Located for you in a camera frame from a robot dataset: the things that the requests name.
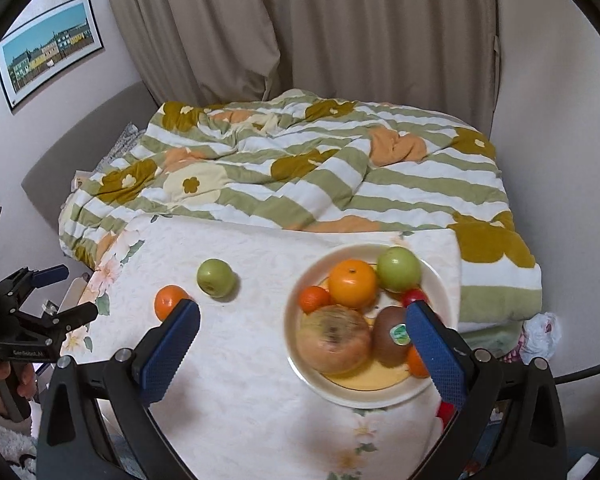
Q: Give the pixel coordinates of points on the beige curtain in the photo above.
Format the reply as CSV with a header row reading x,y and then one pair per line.
x,y
434,54

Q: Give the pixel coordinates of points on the russet brown apple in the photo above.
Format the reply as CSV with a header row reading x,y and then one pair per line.
x,y
334,340

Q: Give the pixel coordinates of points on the green apple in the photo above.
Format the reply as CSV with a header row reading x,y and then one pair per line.
x,y
398,269
216,278

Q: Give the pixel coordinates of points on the framed wall picture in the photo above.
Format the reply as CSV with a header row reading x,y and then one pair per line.
x,y
42,48

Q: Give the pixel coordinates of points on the cream yellow plate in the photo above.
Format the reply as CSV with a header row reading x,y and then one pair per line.
x,y
371,385

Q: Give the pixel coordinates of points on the brown kiwi with sticker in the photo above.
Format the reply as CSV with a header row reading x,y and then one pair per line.
x,y
390,339

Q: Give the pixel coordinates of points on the white floral tablecloth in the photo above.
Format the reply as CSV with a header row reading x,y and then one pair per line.
x,y
235,409

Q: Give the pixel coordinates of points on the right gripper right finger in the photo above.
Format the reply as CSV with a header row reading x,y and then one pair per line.
x,y
506,421

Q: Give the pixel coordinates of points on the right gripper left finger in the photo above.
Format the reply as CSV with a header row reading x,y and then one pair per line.
x,y
73,442

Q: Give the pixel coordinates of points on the green striped floral quilt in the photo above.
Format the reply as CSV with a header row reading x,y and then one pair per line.
x,y
305,163

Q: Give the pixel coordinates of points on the small mandarin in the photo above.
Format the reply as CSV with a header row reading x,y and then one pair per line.
x,y
313,298
167,298

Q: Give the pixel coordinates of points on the red cherry tomato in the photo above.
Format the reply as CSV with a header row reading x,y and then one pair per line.
x,y
445,413
413,295

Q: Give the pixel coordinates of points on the large orange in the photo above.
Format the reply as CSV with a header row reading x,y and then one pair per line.
x,y
353,284
415,364

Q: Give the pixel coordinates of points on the crumpled white plastic bag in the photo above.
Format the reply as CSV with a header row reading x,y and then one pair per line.
x,y
539,337

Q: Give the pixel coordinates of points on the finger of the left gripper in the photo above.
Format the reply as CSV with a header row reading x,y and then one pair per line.
x,y
49,276
57,324

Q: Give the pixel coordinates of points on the grey sofa backrest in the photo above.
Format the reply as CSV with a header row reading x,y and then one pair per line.
x,y
47,184

